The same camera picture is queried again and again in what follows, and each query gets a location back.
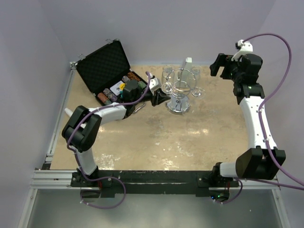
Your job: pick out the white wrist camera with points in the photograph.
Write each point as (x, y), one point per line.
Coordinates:
(154, 84)
(243, 48)

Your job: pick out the hanging wine glass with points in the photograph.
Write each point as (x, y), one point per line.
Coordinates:
(168, 74)
(196, 72)

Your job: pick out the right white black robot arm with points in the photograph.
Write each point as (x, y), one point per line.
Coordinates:
(263, 157)

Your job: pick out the purple white chip stack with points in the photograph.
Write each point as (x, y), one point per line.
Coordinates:
(110, 95)

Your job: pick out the black poker chip case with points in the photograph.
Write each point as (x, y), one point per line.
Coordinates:
(105, 67)

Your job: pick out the chrome wine glass rack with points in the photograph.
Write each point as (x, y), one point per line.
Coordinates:
(180, 101)

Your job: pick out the clear wine glass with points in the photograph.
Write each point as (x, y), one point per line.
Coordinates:
(167, 88)
(198, 92)

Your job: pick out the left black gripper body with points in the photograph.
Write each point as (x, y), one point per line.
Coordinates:
(154, 100)

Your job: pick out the green chip stack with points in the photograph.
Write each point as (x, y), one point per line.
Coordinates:
(142, 85)

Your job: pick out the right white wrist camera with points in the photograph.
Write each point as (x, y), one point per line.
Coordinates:
(243, 48)

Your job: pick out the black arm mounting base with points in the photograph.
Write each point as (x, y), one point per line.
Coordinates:
(111, 182)

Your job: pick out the red brown chip stack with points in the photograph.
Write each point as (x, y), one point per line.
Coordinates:
(104, 99)

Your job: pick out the brown orange chip stack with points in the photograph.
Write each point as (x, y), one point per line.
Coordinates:
(133, 76)

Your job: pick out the grey purple chip stack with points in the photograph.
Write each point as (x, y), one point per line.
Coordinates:
(125, 79)

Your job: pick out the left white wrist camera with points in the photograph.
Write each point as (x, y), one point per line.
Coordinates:
(154, 84)

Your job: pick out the back left hanging wine glass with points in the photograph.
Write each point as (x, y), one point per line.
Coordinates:
(168, 74)

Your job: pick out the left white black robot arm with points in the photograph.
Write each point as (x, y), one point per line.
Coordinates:
(83, 125)

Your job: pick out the back right hanging wine glass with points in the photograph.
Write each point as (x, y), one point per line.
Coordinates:
(196, 72)

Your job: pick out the white grey handheld tool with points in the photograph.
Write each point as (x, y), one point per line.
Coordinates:
(68, 112)

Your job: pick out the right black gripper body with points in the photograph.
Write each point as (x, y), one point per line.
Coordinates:
(228, 72)

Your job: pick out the white playing card box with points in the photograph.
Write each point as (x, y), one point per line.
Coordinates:
(117, 88)

